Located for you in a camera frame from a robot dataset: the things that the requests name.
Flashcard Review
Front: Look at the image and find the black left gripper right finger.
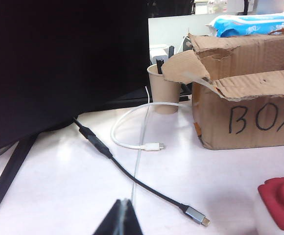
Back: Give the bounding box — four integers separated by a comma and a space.
118, 199, 143, 235

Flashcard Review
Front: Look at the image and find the white wall charger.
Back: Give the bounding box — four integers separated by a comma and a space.
149, 45, 174, 66

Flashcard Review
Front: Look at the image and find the blue wet wipes pack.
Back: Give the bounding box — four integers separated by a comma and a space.
205, 12, 284, 38

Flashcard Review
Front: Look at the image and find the black monitor stand leg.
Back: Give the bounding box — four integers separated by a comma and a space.
0, 134, 39, 225

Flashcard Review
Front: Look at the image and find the black USB-C adapter cable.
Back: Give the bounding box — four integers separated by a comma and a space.
72, 117, 212, 227

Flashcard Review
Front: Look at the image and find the jar doll with red snowboard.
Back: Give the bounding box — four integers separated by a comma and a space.
254, 177, 284, 235

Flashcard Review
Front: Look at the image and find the white USB-C cable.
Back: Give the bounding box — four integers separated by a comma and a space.
110, 85, 194, 152

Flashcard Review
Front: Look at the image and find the beige paper cup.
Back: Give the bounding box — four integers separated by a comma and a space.
146, 64, 183, 115

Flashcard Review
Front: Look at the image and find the black computer monitor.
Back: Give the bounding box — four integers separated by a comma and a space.
0, 0, 194, 157

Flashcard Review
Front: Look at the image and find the cardboard box marked BOX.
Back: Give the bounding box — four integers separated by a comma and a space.
161, 24, 284, 150

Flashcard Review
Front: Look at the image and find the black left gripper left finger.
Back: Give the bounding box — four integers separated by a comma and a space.
92, 198, 124, 235

